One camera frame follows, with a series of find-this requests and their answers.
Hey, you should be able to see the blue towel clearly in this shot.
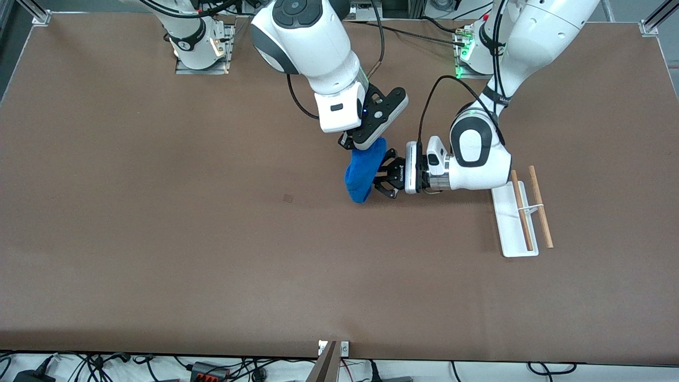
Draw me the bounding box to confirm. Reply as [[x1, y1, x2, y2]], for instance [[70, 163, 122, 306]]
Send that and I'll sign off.
[[344, 137, 387, 204]]

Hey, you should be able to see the white rack with wooden bars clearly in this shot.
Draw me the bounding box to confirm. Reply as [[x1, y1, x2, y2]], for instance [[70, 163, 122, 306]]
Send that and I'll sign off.
[[491, 166, 554, 258]]

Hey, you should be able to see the white power strip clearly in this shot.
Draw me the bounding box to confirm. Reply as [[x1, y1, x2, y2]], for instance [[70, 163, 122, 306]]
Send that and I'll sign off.
[[347, 0, 382, 20]]

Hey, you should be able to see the black box with orange connectors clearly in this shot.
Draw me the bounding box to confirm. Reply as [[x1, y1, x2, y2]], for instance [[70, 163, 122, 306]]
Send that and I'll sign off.
[[190, 362, 230, 382]]

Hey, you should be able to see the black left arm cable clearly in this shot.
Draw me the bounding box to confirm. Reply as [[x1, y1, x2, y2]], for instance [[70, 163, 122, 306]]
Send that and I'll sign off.
[[418, 75, 504, 144]]

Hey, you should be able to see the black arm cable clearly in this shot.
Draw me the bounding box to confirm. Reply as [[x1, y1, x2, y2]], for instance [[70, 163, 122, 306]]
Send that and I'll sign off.
[[418, 75, 504, 144], [286, 0, 386, 120]]

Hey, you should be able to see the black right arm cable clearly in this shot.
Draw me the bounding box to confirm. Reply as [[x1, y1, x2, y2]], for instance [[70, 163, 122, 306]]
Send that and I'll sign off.
[[286, 0, 386, 120]]

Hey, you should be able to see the long thin black cable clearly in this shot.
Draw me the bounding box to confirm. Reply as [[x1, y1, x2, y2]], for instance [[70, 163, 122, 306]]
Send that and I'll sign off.
[[345, 20, 470, 47]]

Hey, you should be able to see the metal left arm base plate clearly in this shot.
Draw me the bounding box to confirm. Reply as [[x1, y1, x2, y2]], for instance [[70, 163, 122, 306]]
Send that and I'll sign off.
[[455, 32, 494, 81]]

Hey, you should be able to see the short thick black cable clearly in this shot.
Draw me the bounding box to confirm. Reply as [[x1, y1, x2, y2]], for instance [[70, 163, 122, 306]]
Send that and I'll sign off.
[[419, 16, 459, 34]]

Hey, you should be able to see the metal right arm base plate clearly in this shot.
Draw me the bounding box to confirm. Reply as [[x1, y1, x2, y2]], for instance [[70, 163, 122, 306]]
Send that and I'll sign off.
[[175, 24, 234, 75]]

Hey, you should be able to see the aluminium camera post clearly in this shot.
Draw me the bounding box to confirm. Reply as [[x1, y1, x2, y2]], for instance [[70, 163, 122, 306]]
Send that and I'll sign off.
[[307, 341, 340, 382]]

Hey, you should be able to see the looped black cable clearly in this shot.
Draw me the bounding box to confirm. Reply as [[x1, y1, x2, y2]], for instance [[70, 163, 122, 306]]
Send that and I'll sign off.
[[528, 362, 578, 377]]

